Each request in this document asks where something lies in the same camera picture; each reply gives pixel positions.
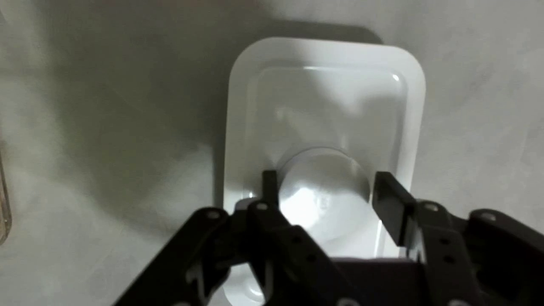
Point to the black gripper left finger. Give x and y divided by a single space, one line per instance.
288 265

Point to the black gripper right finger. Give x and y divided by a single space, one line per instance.
488 260

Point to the white container lid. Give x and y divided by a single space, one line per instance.
325 117

